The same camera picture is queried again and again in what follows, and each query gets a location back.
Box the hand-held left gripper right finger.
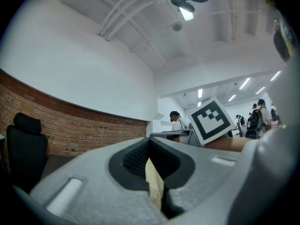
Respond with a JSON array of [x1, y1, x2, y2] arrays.
[[150, 136, 244, 220]]

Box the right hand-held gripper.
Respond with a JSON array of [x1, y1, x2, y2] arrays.
[[150, 96, 236, 147]]

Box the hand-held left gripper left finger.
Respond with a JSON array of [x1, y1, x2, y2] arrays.
[[30, 136, 168, 225]]

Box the pale yellow checked clothes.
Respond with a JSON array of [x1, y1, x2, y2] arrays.
[[145, 158, 165, 211]]

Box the person's right forearm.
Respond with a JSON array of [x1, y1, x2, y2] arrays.
[[205, 135, 254, 153]]

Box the black office chair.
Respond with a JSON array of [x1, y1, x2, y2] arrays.
[[6, 112, 49, 194]]

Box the black backpack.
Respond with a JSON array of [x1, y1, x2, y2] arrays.
[[247, 108, 266, 138]]

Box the row of small ceiling lights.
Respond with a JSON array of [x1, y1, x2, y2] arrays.
[[197, 71, 281, 107]]

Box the long fluorescent ceiling lamp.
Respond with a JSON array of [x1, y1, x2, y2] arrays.
[[164, 0, 195, 21]]

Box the white ceiling pipe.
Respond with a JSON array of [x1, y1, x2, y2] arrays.
[[97, 0, 143, 36], [105, 0, 165, 42], [100, 0, 159, 38]]

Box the person's patterned shirt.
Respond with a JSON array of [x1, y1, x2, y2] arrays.
[[264, 0, 295, 63]]

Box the black head-worn camera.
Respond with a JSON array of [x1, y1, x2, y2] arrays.
[[170, 0, 195, 13]]

